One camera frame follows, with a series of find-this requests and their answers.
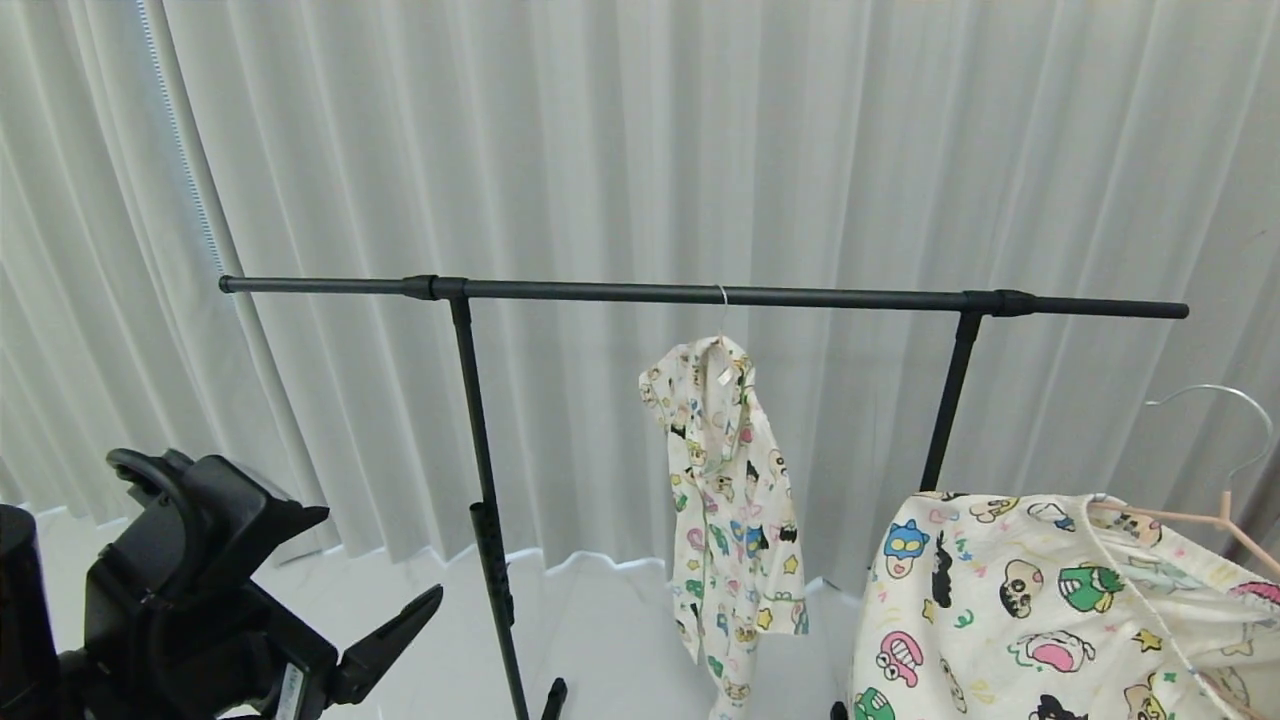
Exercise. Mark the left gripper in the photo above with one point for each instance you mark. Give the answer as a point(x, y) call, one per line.
point(290, 670)

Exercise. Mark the cream printed garment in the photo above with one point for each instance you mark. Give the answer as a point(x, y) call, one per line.
point(730, 500)

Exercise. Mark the pink clothes hanger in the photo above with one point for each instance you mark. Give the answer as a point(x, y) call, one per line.
point(1222, 505)
point(721, 305)

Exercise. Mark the cream printed trousers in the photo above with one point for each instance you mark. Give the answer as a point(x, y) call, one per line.
point(1050, 620)

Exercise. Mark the black clothes rack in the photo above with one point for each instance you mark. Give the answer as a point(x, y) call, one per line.
point(600, 291)

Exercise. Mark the white curtain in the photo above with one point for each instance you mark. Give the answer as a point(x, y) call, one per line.
point(600, 150)

